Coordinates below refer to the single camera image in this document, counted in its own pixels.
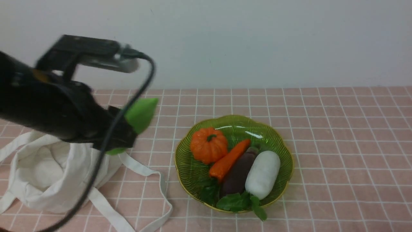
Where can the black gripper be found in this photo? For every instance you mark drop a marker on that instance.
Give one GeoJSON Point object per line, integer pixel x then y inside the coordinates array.
{"type": "Point", "coordinates": [65, 109]}

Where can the green cucumber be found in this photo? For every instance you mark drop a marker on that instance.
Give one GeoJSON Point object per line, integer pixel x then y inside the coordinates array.
{"type": "Point", "coordinates": [139, 116]}

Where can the white cloth tote bag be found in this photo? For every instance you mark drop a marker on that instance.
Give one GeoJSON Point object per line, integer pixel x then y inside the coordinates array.
{"type": "Point", "coordinates": [49, 174]}

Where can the green plastic plate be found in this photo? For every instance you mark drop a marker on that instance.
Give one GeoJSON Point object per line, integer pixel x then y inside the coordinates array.
{"type": "Point", "coordinates": [236, 128]}

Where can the orange toy pumpkin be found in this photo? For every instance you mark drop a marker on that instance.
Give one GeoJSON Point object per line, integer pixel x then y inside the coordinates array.
{"type": "Point", "coordinates": [208, 145]}

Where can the orange toy carrot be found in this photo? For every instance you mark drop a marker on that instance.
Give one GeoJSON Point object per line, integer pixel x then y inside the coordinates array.
{"type": "Point", "coordinates": [221, 168]}

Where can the green leafy vegetable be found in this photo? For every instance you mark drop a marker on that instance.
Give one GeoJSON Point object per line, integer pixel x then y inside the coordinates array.
{"type": "Point", "coordinates": [212, 193]}

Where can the purple toy eggplant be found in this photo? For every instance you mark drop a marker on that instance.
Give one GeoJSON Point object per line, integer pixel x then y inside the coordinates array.
{"type": "Point", "coordinates": [234, 181]}

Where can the white toy radish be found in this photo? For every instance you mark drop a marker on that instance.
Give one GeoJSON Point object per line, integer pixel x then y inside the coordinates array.
{"type": "Point", "coordinates": [263, 174]}

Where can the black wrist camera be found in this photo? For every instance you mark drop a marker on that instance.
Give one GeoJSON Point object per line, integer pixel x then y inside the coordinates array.
{"type": "Point", "coordinates": [70, 50]}

